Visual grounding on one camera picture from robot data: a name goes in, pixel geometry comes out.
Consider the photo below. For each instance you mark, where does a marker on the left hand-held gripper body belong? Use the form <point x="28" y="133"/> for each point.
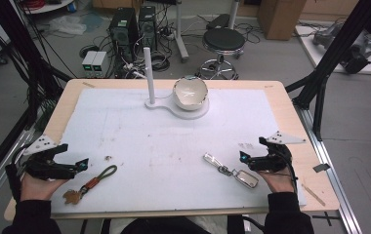
<point x="48" y="169"/>

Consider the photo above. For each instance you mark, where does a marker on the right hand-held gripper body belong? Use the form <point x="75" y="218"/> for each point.
<point x="271" y="162"/>

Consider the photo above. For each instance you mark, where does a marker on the white stand with pole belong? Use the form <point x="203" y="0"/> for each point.
<point x="150" y="78"/>

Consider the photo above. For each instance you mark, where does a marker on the person's right hand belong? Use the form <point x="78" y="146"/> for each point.
<point x="279" y="182"/>

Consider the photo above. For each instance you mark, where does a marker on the person's left hand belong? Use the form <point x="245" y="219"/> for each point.
<point x="38" y="188"/>

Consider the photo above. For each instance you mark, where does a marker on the grey tape piece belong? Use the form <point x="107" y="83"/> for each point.
<point x="321" y="167"/>

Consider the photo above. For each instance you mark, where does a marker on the thin wooden stick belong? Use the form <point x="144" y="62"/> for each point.
<point x="313" y="195"/>

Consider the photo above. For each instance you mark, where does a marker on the wooden table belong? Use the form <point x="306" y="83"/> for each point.
<point x="304" y="107"/>

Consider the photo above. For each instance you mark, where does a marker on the white table mat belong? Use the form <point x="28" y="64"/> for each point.
<point x="160" y="146"/>

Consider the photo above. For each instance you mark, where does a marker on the white ceramic bowl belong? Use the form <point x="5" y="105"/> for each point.
<point x="190" y="94"/>

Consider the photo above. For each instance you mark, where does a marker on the person's lap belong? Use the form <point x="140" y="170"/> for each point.
<point x="173" y="226"/>

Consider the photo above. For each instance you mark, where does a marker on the white power supply unit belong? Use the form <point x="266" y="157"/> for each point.
<point x="99" y="64"/>
<point x="88" y="63"/>

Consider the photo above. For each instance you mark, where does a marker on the black round stool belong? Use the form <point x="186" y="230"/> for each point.
<point x="224" y="40"/>

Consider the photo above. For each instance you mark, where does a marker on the white floor board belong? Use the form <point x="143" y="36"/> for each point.
<point x="307" y="48"/>

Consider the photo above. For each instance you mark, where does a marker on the black foot pedal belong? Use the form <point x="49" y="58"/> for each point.
<point x="217" y="22"/>

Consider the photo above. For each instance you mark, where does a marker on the large black computer tower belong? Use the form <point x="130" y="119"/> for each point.
<point x="123" y="32"/>

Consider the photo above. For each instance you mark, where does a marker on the clear plastic bag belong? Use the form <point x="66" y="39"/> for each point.
<point x="66" y="25"/>

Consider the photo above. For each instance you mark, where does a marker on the white desk leg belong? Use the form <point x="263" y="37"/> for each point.
<point x="181" y="32"/>

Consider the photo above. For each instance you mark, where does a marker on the cardboard box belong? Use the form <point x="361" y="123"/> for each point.
<point x="279" y="18"/>

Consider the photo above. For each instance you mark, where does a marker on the grey machine on board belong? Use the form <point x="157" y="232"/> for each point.
<point x="356" y="48"/>

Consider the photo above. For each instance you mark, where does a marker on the slim black computer tower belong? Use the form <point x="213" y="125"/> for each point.
<point x="147" y="27"/>

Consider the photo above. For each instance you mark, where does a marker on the round white table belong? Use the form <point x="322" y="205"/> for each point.
<point x="47" y="6"/>

